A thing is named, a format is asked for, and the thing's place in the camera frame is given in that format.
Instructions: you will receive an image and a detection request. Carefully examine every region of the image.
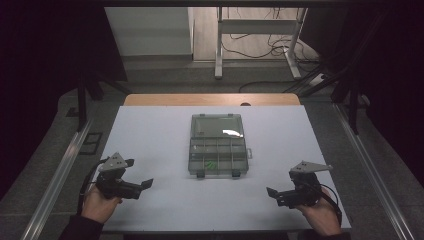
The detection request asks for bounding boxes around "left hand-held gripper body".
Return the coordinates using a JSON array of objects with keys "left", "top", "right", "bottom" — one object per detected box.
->
[{"left": 95, "top": 152, "right": 144, "bottom": 201}]

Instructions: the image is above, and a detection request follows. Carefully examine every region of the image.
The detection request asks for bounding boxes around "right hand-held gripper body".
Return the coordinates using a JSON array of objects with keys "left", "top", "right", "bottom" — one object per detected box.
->
[{"left": 276, "top": 160, "right": 334, "bottom": 210}]

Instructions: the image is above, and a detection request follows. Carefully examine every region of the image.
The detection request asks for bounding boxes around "clear grey compartment storage box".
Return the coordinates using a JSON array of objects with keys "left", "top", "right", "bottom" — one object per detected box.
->
[{"left": 187, "top": 113, "right": 253, "bottom": 179}]

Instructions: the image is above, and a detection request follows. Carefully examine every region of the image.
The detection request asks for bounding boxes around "person's left hand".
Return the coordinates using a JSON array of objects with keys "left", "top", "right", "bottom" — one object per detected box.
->
[{"left": 81, "top": 185, "right": 123, "bottom": 224}]

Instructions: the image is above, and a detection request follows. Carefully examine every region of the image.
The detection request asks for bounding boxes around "person's right hand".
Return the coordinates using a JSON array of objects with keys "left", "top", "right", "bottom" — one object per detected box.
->
[{"left": 294, "top": 191, "right": 342, "bottom": 237}]

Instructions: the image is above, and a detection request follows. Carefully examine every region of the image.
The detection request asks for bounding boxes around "dark metal stand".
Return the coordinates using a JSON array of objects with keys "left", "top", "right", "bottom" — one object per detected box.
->
[
  {"left": 75, "top": 71, "right": 105, "bottom": 133},
  {"left": 331, "top": 74, "right": 372, "bottom": 135}
]

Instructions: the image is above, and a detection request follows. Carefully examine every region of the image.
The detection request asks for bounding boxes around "light wooden table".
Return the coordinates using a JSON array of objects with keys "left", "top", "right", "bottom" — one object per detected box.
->
[{"left": 123, "top": 93, "right": 302, "bottom": 107}]

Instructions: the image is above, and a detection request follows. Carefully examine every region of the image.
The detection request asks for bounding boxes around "white power strip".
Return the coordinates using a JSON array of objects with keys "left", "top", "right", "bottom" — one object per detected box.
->
[{"left": 308, "top": 73, "right": 327, "bottom": 88}]

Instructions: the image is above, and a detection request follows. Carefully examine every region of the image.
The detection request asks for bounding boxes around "dark curtain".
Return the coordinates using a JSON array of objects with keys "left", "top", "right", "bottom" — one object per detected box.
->
[
  {"left": 0, "top": 0, "right": 128, "bottom": 201},
  {"left": 299, "top": 6, "right": 424, "bottom": 189}
]

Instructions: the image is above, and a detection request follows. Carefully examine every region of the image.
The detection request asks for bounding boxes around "white partition panel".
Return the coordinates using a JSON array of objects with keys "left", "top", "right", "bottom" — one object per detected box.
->
[{"left": 104, "top": 7, "right": 195, "bottom": 62}]

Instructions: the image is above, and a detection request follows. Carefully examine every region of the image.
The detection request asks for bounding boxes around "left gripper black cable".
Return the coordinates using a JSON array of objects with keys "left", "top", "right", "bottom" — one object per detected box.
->
[{"left": 76, "top": 156, "right": 110, "bottom": 215}]

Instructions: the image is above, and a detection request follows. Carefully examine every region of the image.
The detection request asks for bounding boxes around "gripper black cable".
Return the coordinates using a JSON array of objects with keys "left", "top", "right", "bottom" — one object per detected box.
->
[
  {"left": 318, "top": 183, "right": 344, "bottom": 228},
  {"left": 76, "top": 156, "right": 110, "bottom": 215}
]

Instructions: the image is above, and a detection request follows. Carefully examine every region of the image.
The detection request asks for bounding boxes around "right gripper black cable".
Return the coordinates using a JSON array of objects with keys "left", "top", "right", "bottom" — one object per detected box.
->
[{"left": 318, "top": 183, "right": 344, "bottom": 228}]

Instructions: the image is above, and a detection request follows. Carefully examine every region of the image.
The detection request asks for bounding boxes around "aluminium rail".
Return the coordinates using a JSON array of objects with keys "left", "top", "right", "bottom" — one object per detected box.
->
[
  {"left": 19, "top": 119, "right": 95, "bottom": 240},
  {"left": 333, "top": 103, "right": 416, "bottom": 240}
]

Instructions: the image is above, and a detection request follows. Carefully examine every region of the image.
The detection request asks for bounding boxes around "tangle of black floor cables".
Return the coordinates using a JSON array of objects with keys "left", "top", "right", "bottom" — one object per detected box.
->
[{"left": 221, "top": 7, "right": 323, "bottom": 94}]

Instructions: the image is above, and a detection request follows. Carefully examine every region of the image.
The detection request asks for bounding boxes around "white metal table frame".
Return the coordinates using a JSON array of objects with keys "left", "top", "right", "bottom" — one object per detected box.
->
[{"left": 214, "top": 7, "right": 309, "bottom": 80}]

